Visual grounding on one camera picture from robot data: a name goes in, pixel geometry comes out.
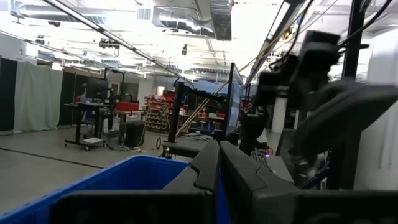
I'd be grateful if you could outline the shelving with red bins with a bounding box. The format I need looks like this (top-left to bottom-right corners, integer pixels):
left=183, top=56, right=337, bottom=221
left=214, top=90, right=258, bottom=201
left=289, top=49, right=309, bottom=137
left=143, top=95, right=175, bottom=134

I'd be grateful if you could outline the black standing desk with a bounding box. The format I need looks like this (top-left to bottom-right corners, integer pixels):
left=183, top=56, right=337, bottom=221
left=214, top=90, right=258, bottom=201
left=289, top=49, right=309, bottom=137
left=63, top=101, right=109, bottom=152

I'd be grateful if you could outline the blue plastic bin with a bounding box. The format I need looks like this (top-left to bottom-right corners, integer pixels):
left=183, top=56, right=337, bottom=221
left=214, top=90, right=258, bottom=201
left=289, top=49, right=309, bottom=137
left=0, top=154, right=233, bottom=224

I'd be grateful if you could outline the silver ceiling air duct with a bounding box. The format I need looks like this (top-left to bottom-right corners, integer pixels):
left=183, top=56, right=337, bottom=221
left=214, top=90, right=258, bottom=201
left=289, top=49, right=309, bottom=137
left=151, top=0, right=233, bottom=42

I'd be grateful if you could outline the pale green curtain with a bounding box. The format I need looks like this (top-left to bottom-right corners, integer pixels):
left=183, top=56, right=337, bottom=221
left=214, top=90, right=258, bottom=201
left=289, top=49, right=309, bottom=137
left=13, top=61, right=64, bottom=132

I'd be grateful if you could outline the black computer tower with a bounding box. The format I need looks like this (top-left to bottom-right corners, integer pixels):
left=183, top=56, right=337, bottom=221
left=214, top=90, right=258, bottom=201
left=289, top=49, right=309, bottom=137
left=124, top=119, right=147, bottom=149

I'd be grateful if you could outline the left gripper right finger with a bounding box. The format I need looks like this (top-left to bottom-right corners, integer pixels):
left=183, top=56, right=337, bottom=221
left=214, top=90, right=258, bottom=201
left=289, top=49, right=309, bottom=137
left=219, top=140, right=301, bottom=224

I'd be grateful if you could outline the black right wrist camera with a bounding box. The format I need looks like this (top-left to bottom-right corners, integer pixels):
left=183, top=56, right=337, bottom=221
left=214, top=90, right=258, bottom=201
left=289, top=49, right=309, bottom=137
left=256, top=55, right=300, bottom=108

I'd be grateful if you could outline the black monitor pole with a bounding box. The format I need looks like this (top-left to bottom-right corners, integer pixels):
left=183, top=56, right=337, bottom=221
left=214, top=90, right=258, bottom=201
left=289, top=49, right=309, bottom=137
left=167, top=81, right=187, bottom=144

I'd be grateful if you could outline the black aluminium frame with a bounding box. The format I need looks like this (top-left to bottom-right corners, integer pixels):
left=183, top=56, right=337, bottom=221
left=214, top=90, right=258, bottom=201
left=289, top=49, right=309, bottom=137
left=326, top=0, right=366, bottom=191

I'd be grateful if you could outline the black rubber slide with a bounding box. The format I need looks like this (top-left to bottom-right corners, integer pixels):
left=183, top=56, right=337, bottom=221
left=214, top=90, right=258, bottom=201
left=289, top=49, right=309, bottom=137
left=288, top=79, right=398, bottom=162

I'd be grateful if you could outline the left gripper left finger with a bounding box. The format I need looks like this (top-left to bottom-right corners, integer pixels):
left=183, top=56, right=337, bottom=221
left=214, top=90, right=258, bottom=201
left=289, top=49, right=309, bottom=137
left=163, top=139, right=220, bottom=193

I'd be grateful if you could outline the red plastic bin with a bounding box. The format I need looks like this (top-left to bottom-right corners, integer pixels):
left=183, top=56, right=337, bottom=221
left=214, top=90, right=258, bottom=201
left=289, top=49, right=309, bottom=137
left=114, top=101, right=140, bottom=112

